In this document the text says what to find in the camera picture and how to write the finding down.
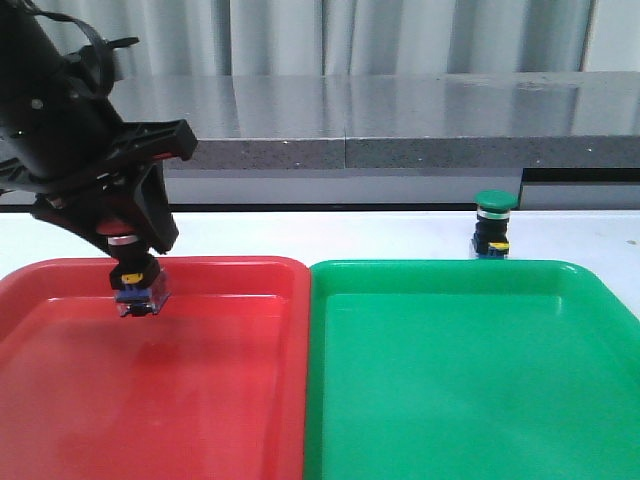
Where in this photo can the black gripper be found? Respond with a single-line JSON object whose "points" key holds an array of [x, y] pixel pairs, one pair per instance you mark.
{"points": [[63, 139]]}

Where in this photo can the red mushroom push button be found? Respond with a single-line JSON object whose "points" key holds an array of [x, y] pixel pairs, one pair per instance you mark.
{"points": [[138, 280]]}

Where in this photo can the green mushroom push button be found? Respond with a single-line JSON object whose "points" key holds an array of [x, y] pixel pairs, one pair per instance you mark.
{"points": [[493, 210]]}

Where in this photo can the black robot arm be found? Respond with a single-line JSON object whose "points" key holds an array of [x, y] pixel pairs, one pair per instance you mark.
{"points": [[37, 44]]}

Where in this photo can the grey pleated curtain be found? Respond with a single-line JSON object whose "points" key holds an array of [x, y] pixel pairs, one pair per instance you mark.
{"points": [[313, 38]]}

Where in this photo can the red plastic tray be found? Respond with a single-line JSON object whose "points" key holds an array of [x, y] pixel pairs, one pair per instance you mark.
{"points": [[212, 387]]}

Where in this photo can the green plastic tray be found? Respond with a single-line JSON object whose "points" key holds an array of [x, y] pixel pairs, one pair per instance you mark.
{"points": [[470, 369]]}

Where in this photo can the grey stone counter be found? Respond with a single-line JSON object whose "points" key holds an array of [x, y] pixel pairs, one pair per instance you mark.
{"points": [[555, 140]]}

